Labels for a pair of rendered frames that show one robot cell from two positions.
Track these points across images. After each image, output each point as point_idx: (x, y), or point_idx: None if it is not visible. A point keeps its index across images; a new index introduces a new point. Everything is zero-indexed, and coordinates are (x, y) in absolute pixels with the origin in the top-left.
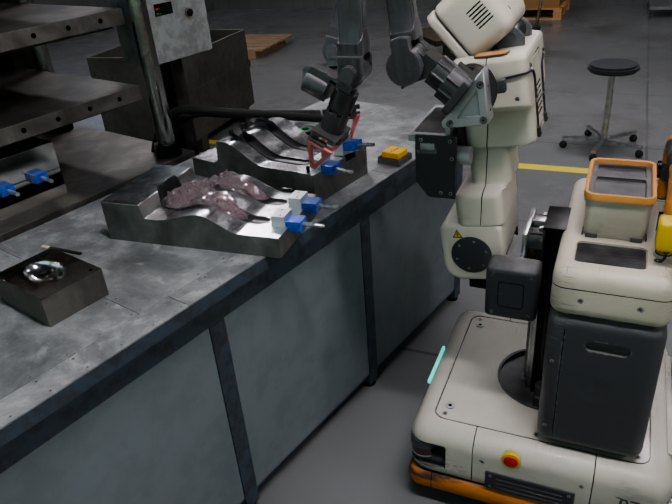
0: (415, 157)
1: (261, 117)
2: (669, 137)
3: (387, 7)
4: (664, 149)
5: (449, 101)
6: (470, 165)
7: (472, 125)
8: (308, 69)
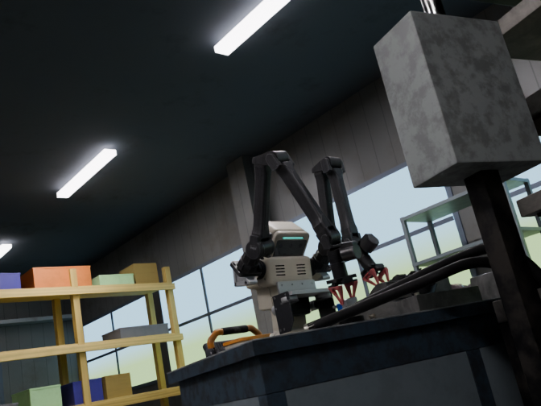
0: (333, 300)
1: (397, 275)
2: (219, 329)
3: (334, 220)
4: (213, 340)
5: (328, 265)
6: (304, 317)
7: (320, 280)
8: (372, 234)
